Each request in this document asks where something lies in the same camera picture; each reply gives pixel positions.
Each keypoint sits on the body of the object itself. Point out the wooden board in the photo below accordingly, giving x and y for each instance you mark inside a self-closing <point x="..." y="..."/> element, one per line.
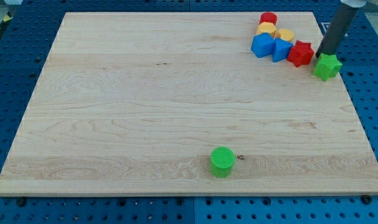
<point x="134" y="103"/>

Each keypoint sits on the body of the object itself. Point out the green star block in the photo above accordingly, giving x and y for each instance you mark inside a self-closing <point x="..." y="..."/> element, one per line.
<point x="327" y="67"/>

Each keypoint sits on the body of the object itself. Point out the yellow cylinder block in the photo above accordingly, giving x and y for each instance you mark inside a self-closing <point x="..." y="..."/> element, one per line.
<point x="285" y="34"/>

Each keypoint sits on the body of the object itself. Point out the green cylinder block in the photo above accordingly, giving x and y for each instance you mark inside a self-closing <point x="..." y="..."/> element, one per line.
<point x="221" y="162"/>

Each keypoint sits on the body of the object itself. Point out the blue triangle block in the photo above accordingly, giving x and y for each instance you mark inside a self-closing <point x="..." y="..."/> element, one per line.
<point x="281" y="50"/>

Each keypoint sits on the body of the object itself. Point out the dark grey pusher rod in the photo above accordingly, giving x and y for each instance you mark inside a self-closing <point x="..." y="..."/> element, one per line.
<point x="338" y="27"/>

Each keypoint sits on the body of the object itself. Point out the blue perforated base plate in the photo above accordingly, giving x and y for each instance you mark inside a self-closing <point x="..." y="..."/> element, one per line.
<point x="24" y="45"/>

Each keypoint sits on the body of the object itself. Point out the blue cube block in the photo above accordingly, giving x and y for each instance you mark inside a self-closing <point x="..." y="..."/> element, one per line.
<point x="263" y="45"/>

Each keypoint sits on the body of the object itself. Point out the red cylinder block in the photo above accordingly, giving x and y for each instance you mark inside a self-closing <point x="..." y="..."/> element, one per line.
<point x="269" y="17"/>

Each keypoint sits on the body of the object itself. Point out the yellow hexagon block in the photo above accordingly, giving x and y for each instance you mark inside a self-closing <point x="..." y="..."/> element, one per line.
<point x="267" y="27"/>

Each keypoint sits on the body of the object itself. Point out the red star block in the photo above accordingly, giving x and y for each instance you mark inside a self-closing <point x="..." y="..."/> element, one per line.
<point x="301" y="53"/>

